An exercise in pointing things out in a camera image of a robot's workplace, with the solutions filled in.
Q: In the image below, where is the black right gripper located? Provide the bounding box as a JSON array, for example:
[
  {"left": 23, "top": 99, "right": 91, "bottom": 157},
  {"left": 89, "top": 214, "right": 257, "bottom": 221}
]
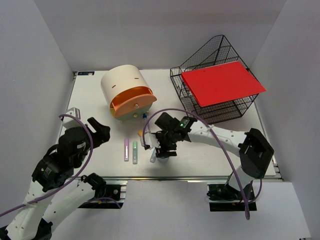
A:
[{"left": 152, "top": 130, "right": 178, "bottom": 159}]

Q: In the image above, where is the round blue slime jar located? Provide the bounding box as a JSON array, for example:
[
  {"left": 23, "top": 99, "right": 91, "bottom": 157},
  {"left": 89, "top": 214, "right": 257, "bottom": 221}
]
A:
[{"left": 156, "top": 157, "right": 170, "bottom": 164}]

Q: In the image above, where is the orange highlighter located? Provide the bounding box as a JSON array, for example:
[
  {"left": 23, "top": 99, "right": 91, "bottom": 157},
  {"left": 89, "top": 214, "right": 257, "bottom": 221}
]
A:
[{"left": 138, "top": 130, "right": 146, "bottom": 140}]

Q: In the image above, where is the round cream drawer organizer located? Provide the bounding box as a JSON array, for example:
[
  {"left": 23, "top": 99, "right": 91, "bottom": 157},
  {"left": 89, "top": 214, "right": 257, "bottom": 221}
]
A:
[{"left": 100, "top": 64, "right": 157, "bottom": 122}]

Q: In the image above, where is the red folder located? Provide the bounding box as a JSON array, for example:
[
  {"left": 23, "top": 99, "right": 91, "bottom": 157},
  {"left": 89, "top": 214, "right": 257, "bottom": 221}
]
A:
[{"left": 181, "top": 61, "right": 266, "bottom": 107}]

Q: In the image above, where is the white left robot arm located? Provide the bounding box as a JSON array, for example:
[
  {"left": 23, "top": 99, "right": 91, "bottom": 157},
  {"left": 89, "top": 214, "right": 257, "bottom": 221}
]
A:
[{"left": 0, "top": 117, "right": 111, "bottom": 240}]

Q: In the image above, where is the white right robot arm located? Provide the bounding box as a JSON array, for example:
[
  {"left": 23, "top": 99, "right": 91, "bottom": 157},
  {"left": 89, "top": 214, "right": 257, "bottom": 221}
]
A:
[{"left": 154, "top": 112, "right": 275, "bottom": 200}]

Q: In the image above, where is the clear blue-capped spray bottle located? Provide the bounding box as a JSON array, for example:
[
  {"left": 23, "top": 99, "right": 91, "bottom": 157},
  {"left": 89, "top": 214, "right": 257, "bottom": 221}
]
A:
[{"left": 142, "top": 113, "right": 151, "bottom": 134}]

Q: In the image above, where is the blue highlighter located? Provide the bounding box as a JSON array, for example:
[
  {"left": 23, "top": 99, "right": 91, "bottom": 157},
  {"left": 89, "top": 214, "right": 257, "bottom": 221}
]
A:
[{"left": 150, "top": 148, "right": 157, "bottom": 163}]

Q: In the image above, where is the purple highlighter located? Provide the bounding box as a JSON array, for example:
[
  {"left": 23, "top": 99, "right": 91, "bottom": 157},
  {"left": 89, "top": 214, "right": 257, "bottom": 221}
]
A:
[{"left": 124, "top": 138, "right": 130, "bottom": 162}]

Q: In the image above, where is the green highlighter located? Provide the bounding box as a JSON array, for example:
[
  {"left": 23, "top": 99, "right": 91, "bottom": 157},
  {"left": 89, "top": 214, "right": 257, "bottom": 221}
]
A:
[{"left": 132, "top": 141, "right": 138, "bottom": 165}]

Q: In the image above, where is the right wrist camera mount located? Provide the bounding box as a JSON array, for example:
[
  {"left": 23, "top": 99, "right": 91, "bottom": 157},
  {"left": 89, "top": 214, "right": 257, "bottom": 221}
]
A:
[{"left": 143, "top": 133, "right": 161, "bottom": 149}]

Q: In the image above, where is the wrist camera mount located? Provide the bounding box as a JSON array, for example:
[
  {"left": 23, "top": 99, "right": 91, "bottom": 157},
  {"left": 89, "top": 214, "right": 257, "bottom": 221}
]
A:
[
  {"left": 143, "top": 133, "right": 161, "bottom": 149},
  {"left": 59, "top": 107, "right": 81, "bottom": 130}
]

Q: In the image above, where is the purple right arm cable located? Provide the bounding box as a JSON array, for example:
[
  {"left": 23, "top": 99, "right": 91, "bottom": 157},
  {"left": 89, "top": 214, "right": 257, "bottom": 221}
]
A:
[{"left": 141, "top": 108, "right": 263, "bottom": 221}]

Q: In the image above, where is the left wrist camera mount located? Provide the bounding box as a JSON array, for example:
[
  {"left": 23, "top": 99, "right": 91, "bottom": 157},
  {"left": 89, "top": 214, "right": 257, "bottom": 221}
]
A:
[{"left": 59, "top": 107, "right": 81, "bottom": 130}]

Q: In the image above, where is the aluminium table edge rail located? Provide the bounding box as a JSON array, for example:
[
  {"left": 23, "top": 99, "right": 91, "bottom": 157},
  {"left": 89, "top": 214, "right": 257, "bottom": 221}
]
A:
[{"left": 102, "top": 173, "right": 284, "bottom": 182}]

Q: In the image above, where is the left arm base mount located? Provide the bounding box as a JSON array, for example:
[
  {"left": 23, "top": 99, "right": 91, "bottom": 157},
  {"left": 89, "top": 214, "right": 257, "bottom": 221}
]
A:
[{"left": 79, "top": 179, "right": 127, "bottom": 209}]

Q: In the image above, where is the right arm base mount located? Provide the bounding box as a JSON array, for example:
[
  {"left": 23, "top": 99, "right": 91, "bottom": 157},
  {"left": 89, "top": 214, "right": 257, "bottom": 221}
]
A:
[{"left": 206, "top": 183, "right": 245, "bottom": 212}]

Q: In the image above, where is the black wire mesh rack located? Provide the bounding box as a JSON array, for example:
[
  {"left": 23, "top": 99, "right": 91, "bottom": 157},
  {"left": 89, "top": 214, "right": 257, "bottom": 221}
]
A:
[{"left": 170, "top": 34, "right": 266, "bottom": 124}]

